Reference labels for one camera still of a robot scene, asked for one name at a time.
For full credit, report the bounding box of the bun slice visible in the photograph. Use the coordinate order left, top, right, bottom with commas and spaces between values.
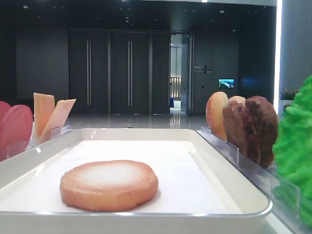
59, 160, 158, 212

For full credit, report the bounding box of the left brown meat patty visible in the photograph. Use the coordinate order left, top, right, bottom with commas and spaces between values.
222, 100, 255, 156

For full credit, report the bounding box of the brown meat patty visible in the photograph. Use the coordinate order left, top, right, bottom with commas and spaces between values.
245, 96, 278, 168
222, 100, 255, 156

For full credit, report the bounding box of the right orange cheese slice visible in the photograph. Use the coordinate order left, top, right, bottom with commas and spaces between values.
42, 99, 76, 135

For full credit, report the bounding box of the orange cheese slice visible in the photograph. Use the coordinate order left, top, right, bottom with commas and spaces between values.
42, 99, 76, 135
33, 93, 55, 137

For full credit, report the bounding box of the right brown meat patty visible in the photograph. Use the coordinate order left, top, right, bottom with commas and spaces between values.
245, 96, 278, 168

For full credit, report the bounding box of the left orange cheese slice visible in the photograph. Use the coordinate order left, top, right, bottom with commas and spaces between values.
33, 93, 55, 137

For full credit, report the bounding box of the green lettuce leaf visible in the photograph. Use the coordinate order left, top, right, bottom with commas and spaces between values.
273, 77, 312, 226

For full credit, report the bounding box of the left red tomato slice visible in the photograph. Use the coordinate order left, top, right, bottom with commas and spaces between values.
0, 101, 11, 121

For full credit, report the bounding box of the left top bun half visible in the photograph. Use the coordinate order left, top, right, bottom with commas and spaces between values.
206, 92, 228, 140

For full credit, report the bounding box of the bun half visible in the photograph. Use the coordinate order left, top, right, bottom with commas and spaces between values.
229, 96, 246, 105
206, 92, 228, 140

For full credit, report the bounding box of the dark double door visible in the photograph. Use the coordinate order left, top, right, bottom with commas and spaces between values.
69, 30, 171, 115

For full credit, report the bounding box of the white rectangular tray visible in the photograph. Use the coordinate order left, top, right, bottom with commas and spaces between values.
0, 129, 273, 234

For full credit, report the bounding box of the right top bun half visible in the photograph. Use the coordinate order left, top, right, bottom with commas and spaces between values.
229, 96, 246, 105

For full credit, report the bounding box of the potted plant in background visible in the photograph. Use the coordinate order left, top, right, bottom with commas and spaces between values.
279, 89, 299, 112

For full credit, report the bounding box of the small wall screen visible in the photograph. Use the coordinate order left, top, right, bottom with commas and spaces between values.
218, 79, 234, 89

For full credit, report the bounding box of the left long clear front rail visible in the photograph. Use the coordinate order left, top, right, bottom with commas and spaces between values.
5, 125, 71, 159

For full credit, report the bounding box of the long clear rail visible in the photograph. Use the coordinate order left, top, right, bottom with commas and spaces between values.
5, 125, 71, 159
199, 126, 300, 217

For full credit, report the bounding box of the right long clear front rail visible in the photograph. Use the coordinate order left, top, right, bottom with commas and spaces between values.
199, 126, 300, 217

